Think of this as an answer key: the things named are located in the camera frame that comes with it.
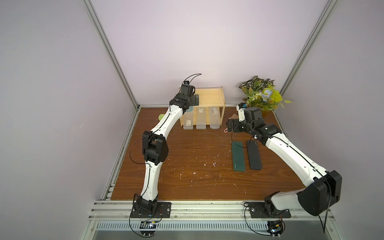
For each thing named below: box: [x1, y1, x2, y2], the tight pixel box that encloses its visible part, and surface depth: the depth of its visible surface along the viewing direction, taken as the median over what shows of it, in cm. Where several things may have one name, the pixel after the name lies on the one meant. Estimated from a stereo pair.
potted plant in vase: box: [239, 75, 293, 113], surface depth 97 cm
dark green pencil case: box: [231, 141, 246, 172], surface depth 92 cm
